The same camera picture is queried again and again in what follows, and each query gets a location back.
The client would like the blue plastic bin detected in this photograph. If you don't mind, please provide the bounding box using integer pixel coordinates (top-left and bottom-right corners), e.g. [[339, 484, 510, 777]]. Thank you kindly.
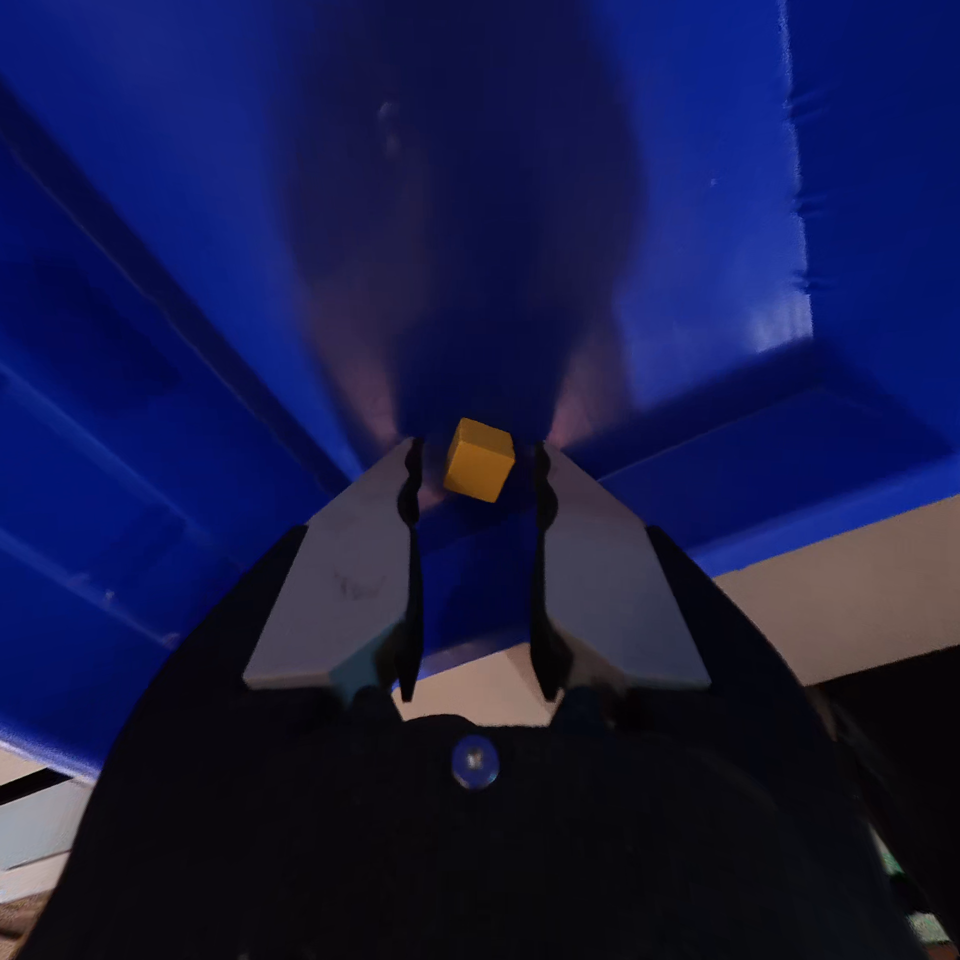
[[0, 0, 960, 781]]

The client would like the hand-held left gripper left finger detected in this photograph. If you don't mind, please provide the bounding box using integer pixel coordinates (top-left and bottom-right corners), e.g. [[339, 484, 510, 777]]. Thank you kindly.
[[243, 437, 426, 704]]

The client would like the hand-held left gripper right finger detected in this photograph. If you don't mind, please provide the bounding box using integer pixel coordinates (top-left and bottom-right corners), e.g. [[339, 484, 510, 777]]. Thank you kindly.
[[529, 440, 714, 704]]

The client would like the small yellow wooden cube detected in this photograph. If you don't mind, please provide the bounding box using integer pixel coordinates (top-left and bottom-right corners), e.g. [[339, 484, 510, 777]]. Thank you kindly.
[[442, 417, 517, 504]]

